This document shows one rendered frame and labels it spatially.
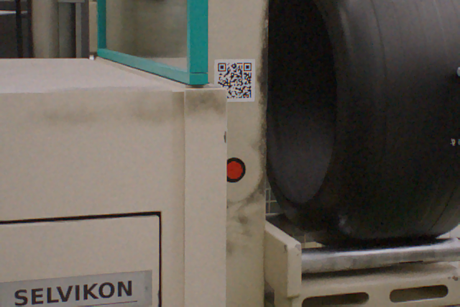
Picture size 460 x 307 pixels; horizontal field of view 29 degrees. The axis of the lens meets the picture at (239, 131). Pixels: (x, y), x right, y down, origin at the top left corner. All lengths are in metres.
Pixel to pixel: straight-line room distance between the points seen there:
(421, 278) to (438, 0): 0.50
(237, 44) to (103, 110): 0.76
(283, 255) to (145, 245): 0.71
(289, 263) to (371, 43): 0.40
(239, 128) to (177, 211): 0.72
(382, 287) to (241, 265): 0.25
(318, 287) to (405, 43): 0.45
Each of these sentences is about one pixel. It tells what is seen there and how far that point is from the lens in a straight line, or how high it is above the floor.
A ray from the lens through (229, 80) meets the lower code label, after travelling 1.59.
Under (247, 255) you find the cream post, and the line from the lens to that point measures 1.65.
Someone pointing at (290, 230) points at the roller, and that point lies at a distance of 1.90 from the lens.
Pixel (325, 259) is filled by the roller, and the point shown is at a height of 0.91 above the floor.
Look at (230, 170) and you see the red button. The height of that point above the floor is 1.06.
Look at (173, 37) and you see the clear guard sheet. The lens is 0.95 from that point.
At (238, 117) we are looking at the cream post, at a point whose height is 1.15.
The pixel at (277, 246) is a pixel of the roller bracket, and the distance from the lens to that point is 1.59.
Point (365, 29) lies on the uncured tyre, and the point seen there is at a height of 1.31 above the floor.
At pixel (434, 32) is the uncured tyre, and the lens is 1.54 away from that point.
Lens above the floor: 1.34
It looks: 8 degrees down
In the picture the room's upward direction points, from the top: 1 degrees clockwise
